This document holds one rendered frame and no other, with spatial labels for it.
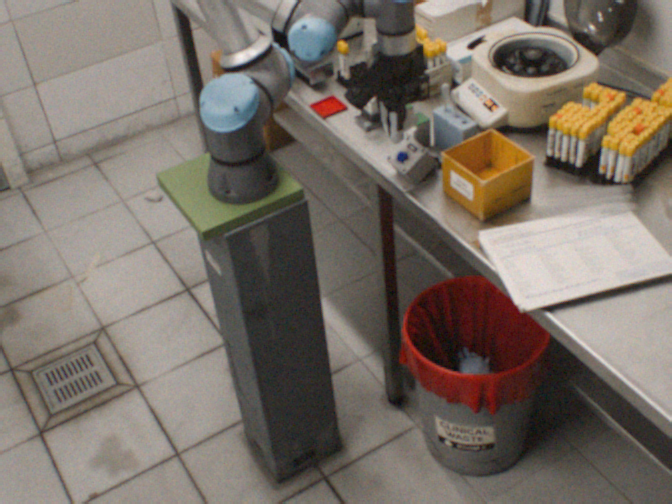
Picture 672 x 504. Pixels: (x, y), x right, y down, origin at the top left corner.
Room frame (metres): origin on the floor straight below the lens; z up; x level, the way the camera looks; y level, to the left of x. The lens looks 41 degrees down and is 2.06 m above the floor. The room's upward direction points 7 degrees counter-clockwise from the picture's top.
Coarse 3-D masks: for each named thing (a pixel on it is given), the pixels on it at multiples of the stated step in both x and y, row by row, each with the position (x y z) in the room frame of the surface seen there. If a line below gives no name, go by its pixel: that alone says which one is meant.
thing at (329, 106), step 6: (330, 96) 1.93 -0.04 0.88; (318, 102) 1.91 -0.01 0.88; (324, 102) 1.91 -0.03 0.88; (330, 102) 1.91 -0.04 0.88; (336, 102) 1.91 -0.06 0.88; (342, 102) 1.90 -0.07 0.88; (312, 108) 1.89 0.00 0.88; (318, 108) 1.89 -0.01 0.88; (324, 108) 1.89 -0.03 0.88; (330, 108) 1.88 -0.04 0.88; (336, 108) 1.88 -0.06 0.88; (342, 108) 1.87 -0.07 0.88; (318, 114) 1.87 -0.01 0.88; (324, 114) 1.86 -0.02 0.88; (330, 114) 1.85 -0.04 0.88
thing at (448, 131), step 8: (440, 112) 1.66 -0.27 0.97; (448, 112) 1.66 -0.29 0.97; (456, 112) 1.65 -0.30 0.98; (440, 120) 1.65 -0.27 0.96; (448, 120) 1.63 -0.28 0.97; (456, 120) 1.62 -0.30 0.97; (464, 120) 1.62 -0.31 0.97; (472, 120) 1.62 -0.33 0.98; (440, 128) 1.65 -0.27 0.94; (448, 128) 1.63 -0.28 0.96; (456, 128) 1.60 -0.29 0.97; (464, 128) 1.59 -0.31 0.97; (472, 128) 1.60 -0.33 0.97; (440, 136) 1.65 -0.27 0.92; (448, 136) 1.63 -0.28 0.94; (456, 136) 1.60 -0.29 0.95; (464, 136) 1.59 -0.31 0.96; (472, 136) 1.60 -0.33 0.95; (440, 144) 1.65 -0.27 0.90; (448, 144) 1.63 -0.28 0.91; (456, 144) 1.60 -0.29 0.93; (432, 152) 1.65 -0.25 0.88; (440, 152) 1.64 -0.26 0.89
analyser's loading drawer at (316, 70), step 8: (288, 48) 2.13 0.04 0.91; (296, 56) 2.07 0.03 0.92; (296, 64) 2.04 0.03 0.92; (304, 64) 2.03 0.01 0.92; (312, 64) 2.04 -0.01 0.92; (320, 64) 2.02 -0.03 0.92; (328, 64) 2.00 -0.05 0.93; (304, 72) 2.00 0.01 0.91; (312, 72) 1.98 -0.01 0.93; (320, 72) 1.99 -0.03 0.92; (328, 72) 2.00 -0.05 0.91; (312, 80) 1.98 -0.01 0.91; (320, 80) 1.99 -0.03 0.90
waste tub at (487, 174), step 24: (480, 144) 1.56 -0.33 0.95; (504, 144) 1.54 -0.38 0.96; (456, 168) 1.47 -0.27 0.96; (480, 168) 1.56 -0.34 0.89; (504, 168) 1.53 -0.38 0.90; (528, 168) 1.45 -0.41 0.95; (456, 192) 1.47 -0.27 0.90; (480, 192) 1.41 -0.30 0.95; (504, 192) 1.43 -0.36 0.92; (528, 192) 1.46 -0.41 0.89; (480, 216) 1.41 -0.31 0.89
